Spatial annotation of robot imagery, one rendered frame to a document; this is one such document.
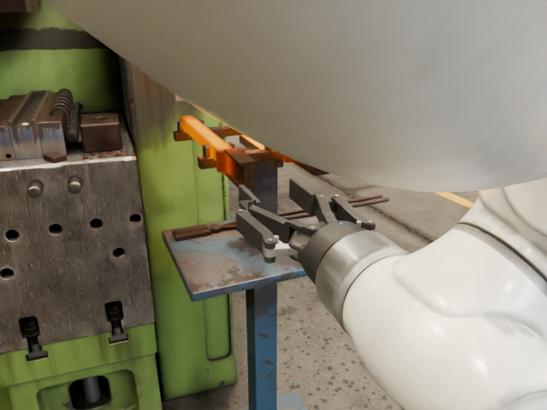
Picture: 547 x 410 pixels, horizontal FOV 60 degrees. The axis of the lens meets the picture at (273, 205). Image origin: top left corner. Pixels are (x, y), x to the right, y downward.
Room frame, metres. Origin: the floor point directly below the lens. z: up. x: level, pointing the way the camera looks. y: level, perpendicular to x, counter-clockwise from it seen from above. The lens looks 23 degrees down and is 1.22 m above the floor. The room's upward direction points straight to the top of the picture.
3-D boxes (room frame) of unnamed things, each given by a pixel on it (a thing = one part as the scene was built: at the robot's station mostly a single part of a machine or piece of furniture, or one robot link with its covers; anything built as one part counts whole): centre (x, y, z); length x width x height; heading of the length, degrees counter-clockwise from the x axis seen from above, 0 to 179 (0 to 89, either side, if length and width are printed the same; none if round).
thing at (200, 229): (1.11, -0.04, 0.73); 0.60 x 0.04 x 0.01; 114
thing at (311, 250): (0.45, -0.06, 0.98); 0.09 x 0.08 x 0.07; 22
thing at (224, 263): (0.97, 0.03, 0.71); 0.40 x 0.30 x 0.02; 113
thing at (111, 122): (1.10, 0.41, 0.95); 0.12 x 0.08 x 0.06; 20
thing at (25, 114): (1.19, 0.60, 0.99); 0.42 x 0.05 x 0.01; 20
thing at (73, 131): (1.18, 0.50, 0.95); 0.34 x 0.03 x 0.03; 20
